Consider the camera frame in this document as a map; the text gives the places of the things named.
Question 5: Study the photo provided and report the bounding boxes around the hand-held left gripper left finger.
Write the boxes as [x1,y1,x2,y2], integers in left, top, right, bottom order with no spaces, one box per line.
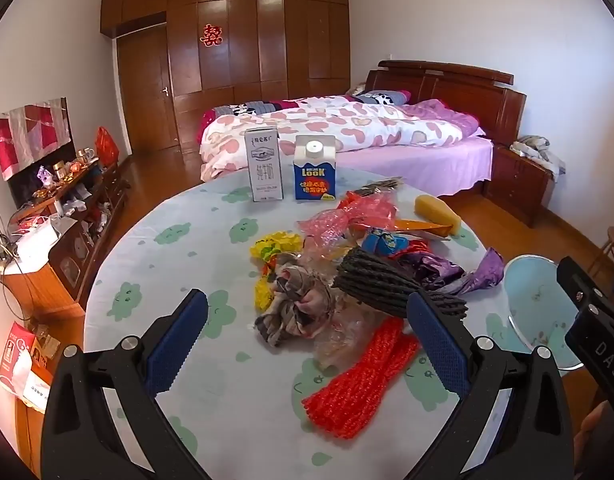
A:
[41,289,213,480]

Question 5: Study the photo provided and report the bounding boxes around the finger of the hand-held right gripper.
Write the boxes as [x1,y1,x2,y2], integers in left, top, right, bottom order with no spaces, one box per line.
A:
[557,256,608,311]

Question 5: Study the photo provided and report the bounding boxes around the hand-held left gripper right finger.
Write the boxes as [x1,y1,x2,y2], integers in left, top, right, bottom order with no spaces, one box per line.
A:
[402,290,575,480]

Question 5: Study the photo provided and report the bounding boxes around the light blue trash bin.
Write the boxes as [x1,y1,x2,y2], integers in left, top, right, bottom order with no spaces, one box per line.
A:
[502,255,595,372]

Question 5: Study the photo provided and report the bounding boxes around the purple wrapper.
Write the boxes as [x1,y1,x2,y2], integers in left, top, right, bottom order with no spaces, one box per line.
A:
[387,247,505,297]

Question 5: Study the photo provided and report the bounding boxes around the red knitted mesh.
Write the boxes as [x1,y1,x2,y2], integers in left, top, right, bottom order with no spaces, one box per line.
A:
[303,319,421,440]

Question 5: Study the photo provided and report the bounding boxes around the clear plastic bag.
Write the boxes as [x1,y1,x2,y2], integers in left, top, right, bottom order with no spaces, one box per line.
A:
[297,245,390,377]

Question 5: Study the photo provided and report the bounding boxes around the dark grey rope bundle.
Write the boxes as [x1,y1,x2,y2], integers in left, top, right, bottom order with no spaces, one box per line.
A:
[334,247,469,319]

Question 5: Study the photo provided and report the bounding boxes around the blue wrapper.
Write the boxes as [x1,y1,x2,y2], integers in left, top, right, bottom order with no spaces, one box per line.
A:
[362,227,411,257]

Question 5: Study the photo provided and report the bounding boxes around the orange wrapper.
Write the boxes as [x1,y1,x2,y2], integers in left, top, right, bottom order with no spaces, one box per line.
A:
[347,216,451,242]

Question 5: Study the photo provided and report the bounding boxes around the patterned cloth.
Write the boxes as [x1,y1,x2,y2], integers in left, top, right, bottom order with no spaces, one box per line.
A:
[254,252,339,349]

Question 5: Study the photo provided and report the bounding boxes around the yellow sponge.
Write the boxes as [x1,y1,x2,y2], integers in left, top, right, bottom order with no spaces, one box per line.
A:
[414,195,462,236]

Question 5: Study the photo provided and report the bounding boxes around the yellow wrapper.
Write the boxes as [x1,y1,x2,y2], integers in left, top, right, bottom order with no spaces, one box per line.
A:
[250,230,304,312]

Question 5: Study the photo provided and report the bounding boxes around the person's right hand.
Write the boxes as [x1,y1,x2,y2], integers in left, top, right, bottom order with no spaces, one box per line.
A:
[577,401,614,461]

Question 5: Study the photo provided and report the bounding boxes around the wooden chair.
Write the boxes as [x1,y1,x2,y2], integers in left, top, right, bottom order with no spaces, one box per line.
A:
[587,227,614,281]

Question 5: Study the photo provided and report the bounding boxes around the wooden nightstand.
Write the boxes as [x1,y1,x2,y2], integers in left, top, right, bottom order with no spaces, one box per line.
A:
[490,144,558,228]

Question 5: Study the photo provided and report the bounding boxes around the grey white clothes pile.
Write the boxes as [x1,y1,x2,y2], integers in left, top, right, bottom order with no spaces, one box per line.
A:
[510,135,567,176]

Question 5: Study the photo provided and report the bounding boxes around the wooden television cabinet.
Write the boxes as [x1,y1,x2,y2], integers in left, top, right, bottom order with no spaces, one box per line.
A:
[0,160,132,317]

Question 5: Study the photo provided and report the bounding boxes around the red white carton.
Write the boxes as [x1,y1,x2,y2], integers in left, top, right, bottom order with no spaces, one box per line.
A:
[0,322,38,392]

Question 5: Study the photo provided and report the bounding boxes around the dark foil packets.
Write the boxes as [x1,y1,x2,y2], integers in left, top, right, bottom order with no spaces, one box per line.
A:
[354,176,405,197]

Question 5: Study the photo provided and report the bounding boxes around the white box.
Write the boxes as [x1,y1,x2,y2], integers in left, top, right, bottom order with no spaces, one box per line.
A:
[16,215,78,262]

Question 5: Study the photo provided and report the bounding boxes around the pink bedsheet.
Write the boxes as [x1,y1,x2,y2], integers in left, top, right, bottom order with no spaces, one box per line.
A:
[332,130,494,197]

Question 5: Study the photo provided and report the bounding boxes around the white milk carton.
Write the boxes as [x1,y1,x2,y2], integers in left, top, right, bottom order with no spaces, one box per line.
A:
[244,129,284,203]

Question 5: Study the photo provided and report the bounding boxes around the blue milk carton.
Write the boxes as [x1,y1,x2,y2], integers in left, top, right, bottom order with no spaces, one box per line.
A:
[293,135,337,201]

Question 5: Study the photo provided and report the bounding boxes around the pink purple blanket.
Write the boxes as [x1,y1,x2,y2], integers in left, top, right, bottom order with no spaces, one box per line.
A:
[402,99,480,136]

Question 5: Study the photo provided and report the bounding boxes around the red plastic shopping bag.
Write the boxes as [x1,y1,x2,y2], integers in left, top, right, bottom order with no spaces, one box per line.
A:
[96,127,120,167]

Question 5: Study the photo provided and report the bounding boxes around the television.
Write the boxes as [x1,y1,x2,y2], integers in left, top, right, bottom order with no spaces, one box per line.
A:
[7,141,76,209]

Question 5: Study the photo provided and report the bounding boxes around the wooden bed headboard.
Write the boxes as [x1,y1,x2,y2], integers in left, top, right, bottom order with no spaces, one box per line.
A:
[364,60,528,148]

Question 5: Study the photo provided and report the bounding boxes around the patchwork cow-print quilt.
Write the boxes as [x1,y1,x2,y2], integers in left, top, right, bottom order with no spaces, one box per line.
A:
[202,101,300,126]

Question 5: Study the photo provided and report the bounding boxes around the heart-print white duvet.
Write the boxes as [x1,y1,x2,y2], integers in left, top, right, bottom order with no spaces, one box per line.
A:
[199,96,475,182]

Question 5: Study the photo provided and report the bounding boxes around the striped cow-print pillow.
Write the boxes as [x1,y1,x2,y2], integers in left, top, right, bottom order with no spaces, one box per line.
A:
[354,89,412,106]

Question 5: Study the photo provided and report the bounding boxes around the brown wooden door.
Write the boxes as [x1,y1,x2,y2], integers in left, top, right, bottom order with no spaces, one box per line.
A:
[117,25,175,155]

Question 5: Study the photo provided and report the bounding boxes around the red white cloth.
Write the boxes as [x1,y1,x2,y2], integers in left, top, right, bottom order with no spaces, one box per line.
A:
[0,99,72,182]

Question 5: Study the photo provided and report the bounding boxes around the brown wooden wardrobe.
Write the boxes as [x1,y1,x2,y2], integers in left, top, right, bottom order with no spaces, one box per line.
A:
[99,0,350,150]

